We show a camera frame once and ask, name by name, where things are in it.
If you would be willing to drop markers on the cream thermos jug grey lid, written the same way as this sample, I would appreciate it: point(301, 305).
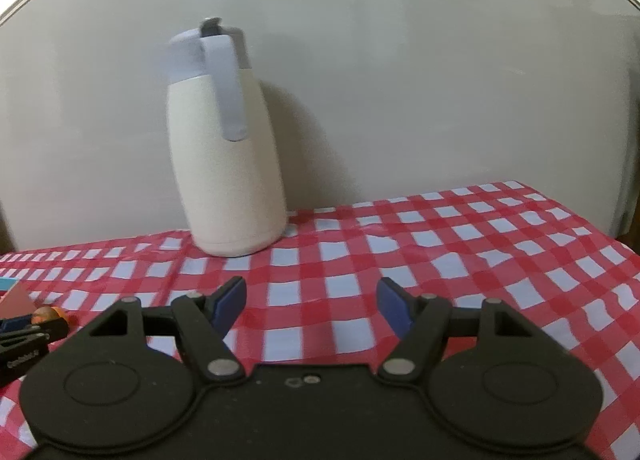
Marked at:
point(225, 165)

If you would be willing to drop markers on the small orange brown fruit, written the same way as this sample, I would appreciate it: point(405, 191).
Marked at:
point(47, 314)

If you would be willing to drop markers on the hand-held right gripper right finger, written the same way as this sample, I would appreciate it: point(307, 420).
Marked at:
point(393, 306)

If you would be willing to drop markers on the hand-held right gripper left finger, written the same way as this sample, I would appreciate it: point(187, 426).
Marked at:
point(228, 302)

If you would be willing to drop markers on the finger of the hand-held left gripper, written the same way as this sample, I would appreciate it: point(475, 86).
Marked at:
point(35, 335)
point(15, 323)

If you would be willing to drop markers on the red white checkered tablecloth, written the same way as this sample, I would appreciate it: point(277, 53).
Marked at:
point(350, 260)

